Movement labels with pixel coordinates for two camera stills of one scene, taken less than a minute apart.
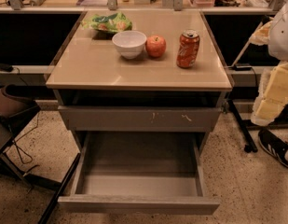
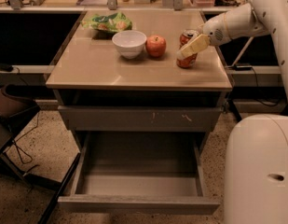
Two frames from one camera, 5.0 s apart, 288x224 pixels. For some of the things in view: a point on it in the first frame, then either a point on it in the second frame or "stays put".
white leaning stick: x=246 y=44 stays put
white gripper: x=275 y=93 to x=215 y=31
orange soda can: x=189 y=42 stays put
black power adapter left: x=6 y=67 stays put
